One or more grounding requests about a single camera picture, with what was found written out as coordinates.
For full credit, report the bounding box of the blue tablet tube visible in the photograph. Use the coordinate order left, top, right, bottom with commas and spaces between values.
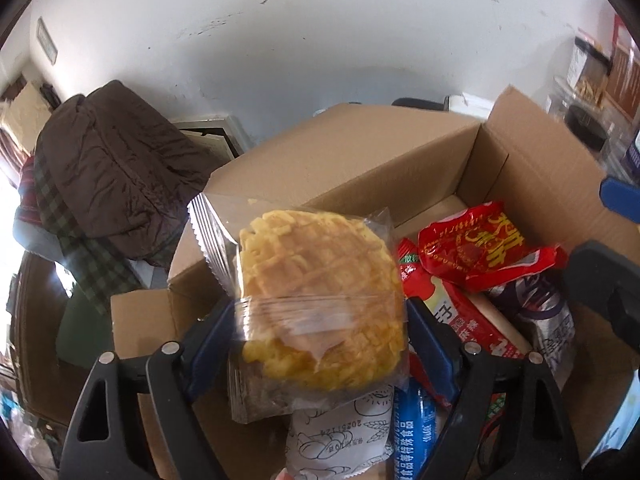
393, 378, 437, 480

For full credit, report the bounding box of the wall picture frame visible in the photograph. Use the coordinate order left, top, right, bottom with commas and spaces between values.
36, 18, 58, 65

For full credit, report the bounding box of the white croissant bread bag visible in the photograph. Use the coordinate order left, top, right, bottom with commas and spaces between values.
285, 386, 395, 479

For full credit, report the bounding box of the plaid green cloth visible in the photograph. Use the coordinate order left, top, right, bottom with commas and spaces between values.
23, 148, 142, 313

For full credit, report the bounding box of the yellow waffle bread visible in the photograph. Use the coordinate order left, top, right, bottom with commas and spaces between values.
188, 193, 409, 424

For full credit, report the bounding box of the brown quilted jacket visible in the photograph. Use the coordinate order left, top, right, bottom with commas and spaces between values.
35, 80, 224, 260

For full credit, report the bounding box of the red crinkled snack bag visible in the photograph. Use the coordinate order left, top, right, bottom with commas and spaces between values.
418, 200, 568, 294

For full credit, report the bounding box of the silver purple snack bag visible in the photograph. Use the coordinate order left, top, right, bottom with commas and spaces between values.
486, 270, 576, 389

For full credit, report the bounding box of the red spicy strip packet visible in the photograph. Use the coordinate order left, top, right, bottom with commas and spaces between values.
397, 237, 532, 408

